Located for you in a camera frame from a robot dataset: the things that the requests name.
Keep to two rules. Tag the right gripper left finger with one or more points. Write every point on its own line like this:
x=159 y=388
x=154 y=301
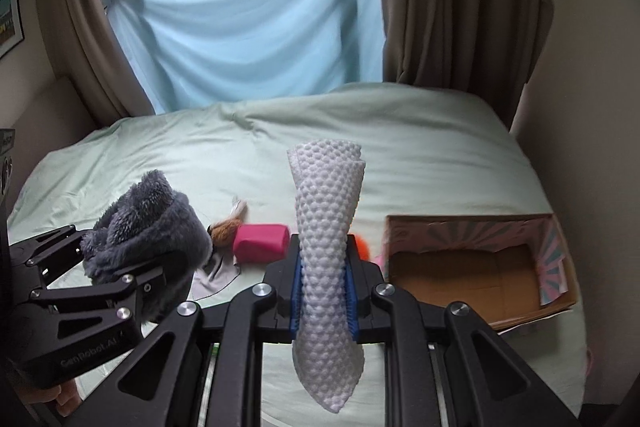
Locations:
x=201 y=363

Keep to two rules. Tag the light blue hanging cloth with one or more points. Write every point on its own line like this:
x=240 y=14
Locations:
x=193 y=53

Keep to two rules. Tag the beige bed headboard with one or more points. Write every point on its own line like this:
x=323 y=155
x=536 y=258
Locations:
x=54 y=118

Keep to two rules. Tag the person's left hand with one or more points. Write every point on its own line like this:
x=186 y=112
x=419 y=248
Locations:
x=65 y=396

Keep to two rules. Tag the orange fluffy pompom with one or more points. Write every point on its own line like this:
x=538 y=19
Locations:
x=357 y=246

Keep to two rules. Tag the grey fluffy sock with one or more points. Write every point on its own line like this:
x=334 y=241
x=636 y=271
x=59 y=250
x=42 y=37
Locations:
x=150 y=222

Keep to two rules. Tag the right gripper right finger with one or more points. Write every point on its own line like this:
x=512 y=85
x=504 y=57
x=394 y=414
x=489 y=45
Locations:
x=444 y=366

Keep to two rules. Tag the framed wall picture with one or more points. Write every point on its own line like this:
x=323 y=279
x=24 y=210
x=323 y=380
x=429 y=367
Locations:
x=11 y=27

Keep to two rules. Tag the pink leather pouch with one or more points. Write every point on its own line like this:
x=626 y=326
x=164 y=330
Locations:
x=261 y=244

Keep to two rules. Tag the open cardboard box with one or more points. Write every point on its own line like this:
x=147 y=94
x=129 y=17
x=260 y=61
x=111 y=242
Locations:
x=512 y=270

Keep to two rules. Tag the white textured cloth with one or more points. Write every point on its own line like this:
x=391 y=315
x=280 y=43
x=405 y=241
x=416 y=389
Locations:
x=327 y=175

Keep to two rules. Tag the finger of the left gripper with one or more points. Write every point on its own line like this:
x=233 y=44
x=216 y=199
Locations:
x=49 y=254
x=144 y=285

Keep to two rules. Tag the left brown curtain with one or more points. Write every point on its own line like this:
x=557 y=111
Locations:
x=82 y=46

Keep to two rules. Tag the light green bed sheet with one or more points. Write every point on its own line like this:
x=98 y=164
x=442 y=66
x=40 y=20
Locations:
x=428 y=153

